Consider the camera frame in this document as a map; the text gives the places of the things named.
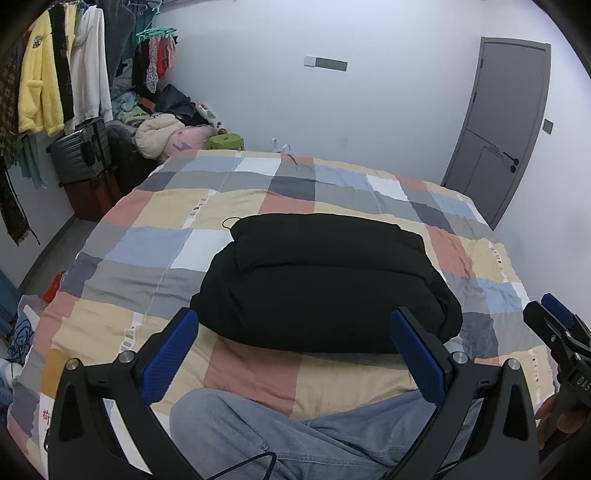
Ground cream fleece garment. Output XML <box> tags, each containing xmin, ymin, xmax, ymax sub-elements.
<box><xmin>135</xmin><ymin>113</ymin><xmax>185</xmax><ymax>160</ymax></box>

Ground person's right hand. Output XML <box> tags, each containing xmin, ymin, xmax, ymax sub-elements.
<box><xmin>536</xmin><ymin>397</ymin><xmax>583</xmax><ymax>450</ymax></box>

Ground teal garment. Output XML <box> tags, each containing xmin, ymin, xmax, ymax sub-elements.
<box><xmin>16</xmin><ymin>134</ymin><xmax>47</xmax><ymax>190</ymax></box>

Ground grey door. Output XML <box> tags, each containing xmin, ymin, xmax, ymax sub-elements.
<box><xmin>441</xmin><ymin>37</ymin><xmax>552</xmax><ymax>230</ymax></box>

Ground blue garment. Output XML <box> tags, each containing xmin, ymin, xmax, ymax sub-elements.
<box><xmin>0</xmin><ymin>268</ymin><xmax>19</xmax><ymax>337</ymax></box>

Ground grey hanging coat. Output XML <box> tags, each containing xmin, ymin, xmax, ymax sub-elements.
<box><xmin>99</xmin><ymin>0</ymin><xmax>139</xmax><ymax>93</ymax></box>

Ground black puffer jacket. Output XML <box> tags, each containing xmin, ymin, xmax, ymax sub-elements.
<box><xmin>190</xmin><ymin>213</ymin><xmax>464</xmax><ymax>355</ymax></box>

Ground green stool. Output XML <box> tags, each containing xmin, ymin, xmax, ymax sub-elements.
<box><xmin>210</xmin><ymin>133</ymin><xmax>244</xmax><ymax>151</ymax></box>

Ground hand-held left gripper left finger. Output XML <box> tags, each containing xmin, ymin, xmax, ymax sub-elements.
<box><xmin>44</xmin><ymin>308</ymin><xmax>204</xmax><ymax>480</ymax></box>

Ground checkered bed quilt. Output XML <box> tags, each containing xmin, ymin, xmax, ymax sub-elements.
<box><xmin>9</xmin><ymin>150</ymin><xmax>559</xmax><ymax>480</ymax></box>

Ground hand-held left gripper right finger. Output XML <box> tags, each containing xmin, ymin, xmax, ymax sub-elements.
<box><xmin>388</xmin><ymin>307</ymin><xmax>541</xmax><ymax>480</ymax></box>

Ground black cable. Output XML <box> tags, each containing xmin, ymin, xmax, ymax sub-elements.
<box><xmin>203</xmin><ymin>453</ymin><xmax>278</xmax><ymax>480</ymax></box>

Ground grey suitcase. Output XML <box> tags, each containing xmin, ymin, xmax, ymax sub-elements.
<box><xmin>46</xmin><ymin>117</ymin><xmax>114</xmax><ymax>188</ymax></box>

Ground grey wall switch panel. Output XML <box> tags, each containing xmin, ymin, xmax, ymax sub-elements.
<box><xmin>305</xmin><ymin>55</ymin><xmax>348</xmax><ymax>72</ymax></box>

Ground dark patterned scarf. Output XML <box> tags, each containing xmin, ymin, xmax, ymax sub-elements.
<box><xmin>48</xmin><ymin>4</ymin><xmax>75</xmax><ymax>123</ymax></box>

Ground yellow fleece jacket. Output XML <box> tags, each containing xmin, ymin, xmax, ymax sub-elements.
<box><xmin>17</xmin><ymin>9</ymin><xmax>65</xmax><ymax>137</ymax></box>

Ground black clothing pile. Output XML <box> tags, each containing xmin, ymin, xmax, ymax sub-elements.
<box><xmin>154</xmin><ymin>84</ymin><xmax>208</xmax><ymax>127</ymax></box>

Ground red suitcase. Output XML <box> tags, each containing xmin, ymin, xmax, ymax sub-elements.
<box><xmin>62</xmin><ymin>171</ymin><xmax>123</xmax><ymax>222</ymax></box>

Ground black suitcase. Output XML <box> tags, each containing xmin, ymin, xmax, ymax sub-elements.
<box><xmin>107</xmin><ymin>124</ymin><xmax>155</xmax><ymax>195</ymax></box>

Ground white hoodie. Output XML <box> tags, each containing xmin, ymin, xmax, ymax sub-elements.
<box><xmin>65</xmin><ymin>6</ymin><xmax>114</xmax><ymax>134</ymax></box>

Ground person's blue jeans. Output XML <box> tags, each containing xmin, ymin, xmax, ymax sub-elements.
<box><xmin>170</xmin><ymin>388</ymin><xmax>485</xmax><ymax>480</ymax></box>

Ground light blue clothes pile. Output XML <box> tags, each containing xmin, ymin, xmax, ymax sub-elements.
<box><xmin>113</xmin><ymin>91</ymin><xmax>153</xmax><ymax>125</ymax></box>

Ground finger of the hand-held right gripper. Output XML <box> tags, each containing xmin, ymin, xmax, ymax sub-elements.
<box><xmin>523</xmin><ymin>301</ymin><xmax>580</xmax><ymax>365</ymax></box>
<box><xmin>542</xmin><ymin>293</ymin><xmax>591</xmax><ymax>342</ymax></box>

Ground blue cable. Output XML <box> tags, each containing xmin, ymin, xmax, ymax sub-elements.
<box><xmin>7</xmin><ymin>318</ymin><xmax>35</xmax><ymax>361</ymax></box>

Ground dark houndstooth fringed coat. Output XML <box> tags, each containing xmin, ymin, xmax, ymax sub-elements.
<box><xmin>0</xmin><ymin>44</ymin><xmax>35</xmax><ymax>245</ymax></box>

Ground red plastic object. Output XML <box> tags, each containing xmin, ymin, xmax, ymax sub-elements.
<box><xmin>44</xmin><ymin>271</ymin><xmax>68</xmax><ymax>303</ymax></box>

